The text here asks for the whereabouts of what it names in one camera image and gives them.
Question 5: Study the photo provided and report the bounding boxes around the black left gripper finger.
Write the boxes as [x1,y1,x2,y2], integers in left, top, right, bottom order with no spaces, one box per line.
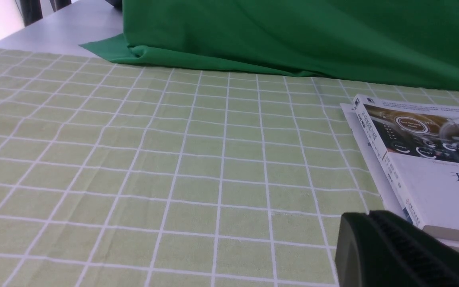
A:
[335,210,459,287]

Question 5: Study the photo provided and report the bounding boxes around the white bottom book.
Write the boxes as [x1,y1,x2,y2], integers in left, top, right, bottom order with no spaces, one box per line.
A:
[340,103,459,252]

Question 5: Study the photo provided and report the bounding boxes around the white book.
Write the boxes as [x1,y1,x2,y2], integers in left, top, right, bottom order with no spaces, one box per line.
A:
[340,103,459,252]
[353,94,459,241]

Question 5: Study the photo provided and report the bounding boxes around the white top book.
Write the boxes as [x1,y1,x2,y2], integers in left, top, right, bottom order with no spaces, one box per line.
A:
[353,94,459,241]

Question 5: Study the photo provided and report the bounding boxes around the green backdrop cloth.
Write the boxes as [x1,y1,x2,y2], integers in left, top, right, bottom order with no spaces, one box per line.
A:
[82,0,459,91]

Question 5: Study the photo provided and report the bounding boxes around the green checkered tablecloth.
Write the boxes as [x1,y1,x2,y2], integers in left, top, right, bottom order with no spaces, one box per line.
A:
[0,49,459,287]

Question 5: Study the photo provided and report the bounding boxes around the dark chair legs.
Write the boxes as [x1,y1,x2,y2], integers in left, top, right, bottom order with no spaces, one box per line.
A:
[15,0,72,27]

